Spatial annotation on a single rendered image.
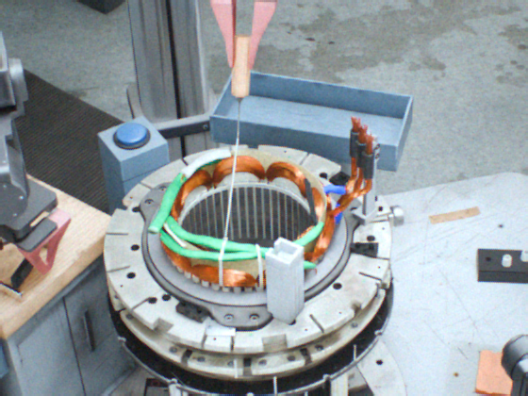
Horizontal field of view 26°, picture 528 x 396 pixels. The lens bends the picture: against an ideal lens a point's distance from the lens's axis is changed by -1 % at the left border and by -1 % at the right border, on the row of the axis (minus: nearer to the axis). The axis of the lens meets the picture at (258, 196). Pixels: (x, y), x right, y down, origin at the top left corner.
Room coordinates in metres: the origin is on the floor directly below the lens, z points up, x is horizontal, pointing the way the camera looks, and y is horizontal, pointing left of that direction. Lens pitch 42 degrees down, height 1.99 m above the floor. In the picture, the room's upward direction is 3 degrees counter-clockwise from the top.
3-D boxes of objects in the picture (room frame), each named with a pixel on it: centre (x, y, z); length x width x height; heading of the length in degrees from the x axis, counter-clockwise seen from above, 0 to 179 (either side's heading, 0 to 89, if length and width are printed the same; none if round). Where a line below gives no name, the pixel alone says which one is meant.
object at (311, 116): (1.20, -0.08, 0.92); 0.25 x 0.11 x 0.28; 72
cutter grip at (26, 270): (0.90, 0.26, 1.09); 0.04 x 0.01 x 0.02; 158
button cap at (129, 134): (1.19, 0.16, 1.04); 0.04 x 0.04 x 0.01
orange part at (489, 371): (0.95, -0.30, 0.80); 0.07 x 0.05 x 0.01; 165
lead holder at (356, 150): (0.93, -0.11, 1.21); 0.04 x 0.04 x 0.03; 56
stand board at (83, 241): (0.97, 0.30, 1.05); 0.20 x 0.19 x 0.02; 143
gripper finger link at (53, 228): (0.91, 0.25, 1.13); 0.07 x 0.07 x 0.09; 53
